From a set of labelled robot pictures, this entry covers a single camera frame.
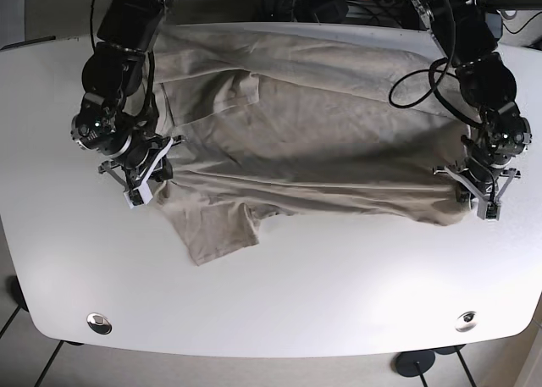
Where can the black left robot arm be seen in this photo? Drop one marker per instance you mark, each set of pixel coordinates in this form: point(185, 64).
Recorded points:
point(473, 84)

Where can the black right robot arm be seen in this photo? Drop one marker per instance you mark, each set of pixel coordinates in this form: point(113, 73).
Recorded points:
point(121, 68)

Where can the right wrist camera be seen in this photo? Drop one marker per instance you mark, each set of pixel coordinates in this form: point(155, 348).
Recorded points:
point(138, 196)

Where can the silver table grommet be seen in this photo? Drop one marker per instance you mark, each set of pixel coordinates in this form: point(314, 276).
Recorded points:
point(99, 323)
point(466, 322)

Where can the right silver table grommet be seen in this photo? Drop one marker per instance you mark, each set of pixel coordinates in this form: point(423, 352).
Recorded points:
point(466, 322)

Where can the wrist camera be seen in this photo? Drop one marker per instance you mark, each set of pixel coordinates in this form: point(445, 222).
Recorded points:
point(138, 196)
point(488, 210)

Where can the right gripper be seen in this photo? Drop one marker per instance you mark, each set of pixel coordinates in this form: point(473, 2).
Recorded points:
point(135, 153)

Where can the left silver table grommet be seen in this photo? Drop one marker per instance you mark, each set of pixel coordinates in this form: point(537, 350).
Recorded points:
point(99, 323)

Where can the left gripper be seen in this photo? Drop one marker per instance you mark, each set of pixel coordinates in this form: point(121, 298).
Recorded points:
point(485, 173)

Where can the black round stand base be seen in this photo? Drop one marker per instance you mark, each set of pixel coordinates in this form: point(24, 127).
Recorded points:
point(412, 364)

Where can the cream white T-shirt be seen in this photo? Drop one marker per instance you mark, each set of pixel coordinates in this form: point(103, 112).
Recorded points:
point(274, 124)

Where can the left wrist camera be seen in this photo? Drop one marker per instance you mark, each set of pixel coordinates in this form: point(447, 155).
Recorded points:
point(488, 210)

